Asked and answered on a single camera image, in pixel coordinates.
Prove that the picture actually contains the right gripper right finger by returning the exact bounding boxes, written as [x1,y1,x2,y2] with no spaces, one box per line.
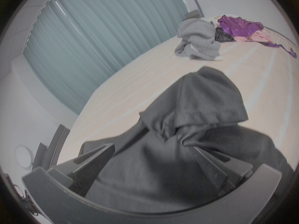
[189,147,253,192]

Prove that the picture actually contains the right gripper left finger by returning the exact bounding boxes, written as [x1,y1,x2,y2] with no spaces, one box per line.
[48,143,115,196]

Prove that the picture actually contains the black T-shirt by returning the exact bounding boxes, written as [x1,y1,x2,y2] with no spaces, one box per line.
[78,66,297,215]

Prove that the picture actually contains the bed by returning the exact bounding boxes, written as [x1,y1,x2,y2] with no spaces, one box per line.
[56,0,299,172]

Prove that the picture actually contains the black chest of drawers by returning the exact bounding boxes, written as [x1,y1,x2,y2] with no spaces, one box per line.
[47,124,70,168]

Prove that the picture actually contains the round white mirror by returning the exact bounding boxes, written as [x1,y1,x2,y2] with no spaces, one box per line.
[15,145,32,168]

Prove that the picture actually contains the blue-green curtain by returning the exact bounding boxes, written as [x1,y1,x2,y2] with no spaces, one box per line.
[23,0,117,116]
[52,0,190,75]

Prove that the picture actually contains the black shiny garment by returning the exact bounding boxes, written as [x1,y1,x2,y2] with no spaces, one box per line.
[214,27,235,42]

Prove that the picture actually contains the grey garment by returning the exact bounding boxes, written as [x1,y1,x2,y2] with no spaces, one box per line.
[175,18,223,61]

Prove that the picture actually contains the pink garment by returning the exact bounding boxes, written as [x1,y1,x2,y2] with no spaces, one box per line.
[234,30,269,42]

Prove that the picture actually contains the purple satin garment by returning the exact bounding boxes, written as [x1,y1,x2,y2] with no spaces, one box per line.
[217,15,297,59]

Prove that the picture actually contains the grey bedside table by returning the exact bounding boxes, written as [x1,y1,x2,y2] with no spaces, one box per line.
[185,10,200,20]

